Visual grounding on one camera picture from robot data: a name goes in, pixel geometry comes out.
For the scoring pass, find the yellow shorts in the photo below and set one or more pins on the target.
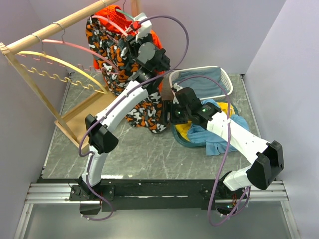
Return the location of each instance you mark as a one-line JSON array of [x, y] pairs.
[[182, 129]]

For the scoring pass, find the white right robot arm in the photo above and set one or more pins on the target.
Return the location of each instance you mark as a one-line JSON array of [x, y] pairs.
[[266, 158]]

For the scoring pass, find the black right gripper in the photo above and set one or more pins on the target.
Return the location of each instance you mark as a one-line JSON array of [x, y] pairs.
[[169, 106]]

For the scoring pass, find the green hanger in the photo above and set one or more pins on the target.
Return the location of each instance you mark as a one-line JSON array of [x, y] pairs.
[[127, 14]]

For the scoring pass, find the orange shorts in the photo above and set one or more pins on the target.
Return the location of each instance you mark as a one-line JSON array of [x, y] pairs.
[[121, 20]]

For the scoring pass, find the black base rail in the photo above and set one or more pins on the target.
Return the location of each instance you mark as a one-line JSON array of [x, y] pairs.
[[142, 194]]

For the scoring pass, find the grey-blue cloth in basket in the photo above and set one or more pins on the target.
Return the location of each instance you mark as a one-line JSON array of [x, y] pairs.
[[199, 79]]

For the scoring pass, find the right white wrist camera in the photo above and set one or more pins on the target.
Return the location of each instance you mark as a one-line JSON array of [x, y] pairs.
[[176, 87]]

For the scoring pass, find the wooden clothes rack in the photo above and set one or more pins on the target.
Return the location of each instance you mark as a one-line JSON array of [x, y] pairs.
[[69, 123]]

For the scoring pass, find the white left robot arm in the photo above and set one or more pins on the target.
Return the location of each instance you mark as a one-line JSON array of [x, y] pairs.
[[101, 126]]

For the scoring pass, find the camouflage patterned shorts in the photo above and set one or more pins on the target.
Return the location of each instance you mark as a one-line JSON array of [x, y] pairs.
[[102, 38]]

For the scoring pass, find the dark green basket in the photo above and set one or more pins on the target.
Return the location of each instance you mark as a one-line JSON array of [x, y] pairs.
[[193, 145]]

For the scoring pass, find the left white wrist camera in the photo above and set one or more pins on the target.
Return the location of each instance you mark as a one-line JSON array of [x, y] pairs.
[[141, 26]]

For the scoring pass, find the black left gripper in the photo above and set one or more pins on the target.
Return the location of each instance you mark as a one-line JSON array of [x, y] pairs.
[[134, 47]]

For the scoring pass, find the aluminium frame rail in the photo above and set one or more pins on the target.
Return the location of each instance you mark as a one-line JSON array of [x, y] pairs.
[[44, 208]]

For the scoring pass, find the white laundry basket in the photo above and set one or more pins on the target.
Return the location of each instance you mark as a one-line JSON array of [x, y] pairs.
[[225, 82]]

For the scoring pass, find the light blue shorts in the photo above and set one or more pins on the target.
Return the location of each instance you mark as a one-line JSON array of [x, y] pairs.
[[215, 145]]

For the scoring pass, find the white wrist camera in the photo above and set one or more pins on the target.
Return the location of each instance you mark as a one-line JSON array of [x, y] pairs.
[[141, 26], [176, 87]]

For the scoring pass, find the light pink hanger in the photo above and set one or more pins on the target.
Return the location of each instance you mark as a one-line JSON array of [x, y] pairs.
[[110, 22]]

